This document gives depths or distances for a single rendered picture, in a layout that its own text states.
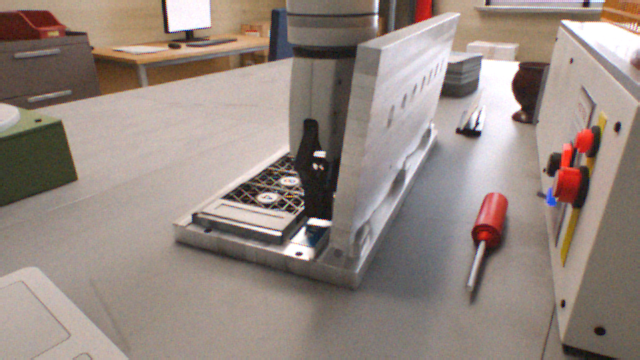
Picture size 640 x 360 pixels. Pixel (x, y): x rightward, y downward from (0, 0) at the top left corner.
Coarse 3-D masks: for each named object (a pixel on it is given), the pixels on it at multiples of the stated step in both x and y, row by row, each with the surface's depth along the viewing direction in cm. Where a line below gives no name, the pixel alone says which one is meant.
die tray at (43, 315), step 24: (0, 288) 36; (24, 288) 36; (48, 288) 36; (0, 312) 34; (24, 312) 34; (48, 312) 34; (72, 312) 34; (0, 336) 31; (24, 336) 31; (48, 336) 31; (72, 336) 31; (96, 336) 31
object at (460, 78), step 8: (480, 56) 107; (448, 64) 102; (456, 64) 101; (464, 64) 100; (472, 64) 105; (480, 64) 109; (448, 72) 103; (456, 72) 102; (464, 72) 102; (472, 72) 106; (448, 80) 103; (456, 80) 102; (464, 80) 103; (472, 80) 107; (448, 88) 104; (456, 88) 103; (464, 88) 104; (472, 88) 109; (456, 96) 103
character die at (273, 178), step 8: (264, 168) 54; (256, 176) 52; (264, 176) 53; (272, 176) 52; (280, 176) 52; (288, 176) 52; (296, 176) 52; (256, 184) 50; (264, 184) 50; (272, 184) 50; (280, 184) 50; (288, 184) 50; (296, 184) 50
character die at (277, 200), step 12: (228, 192) 48; (240, 192) 49; (252, 192) 48; (264, 192) 48; (276, 192) 48; (288, 192) 48; (252, 204) 45; (264, 204) 46; (276, 204) 45; (288, 204) 46; (300, 204) 46; (300, 216) 44
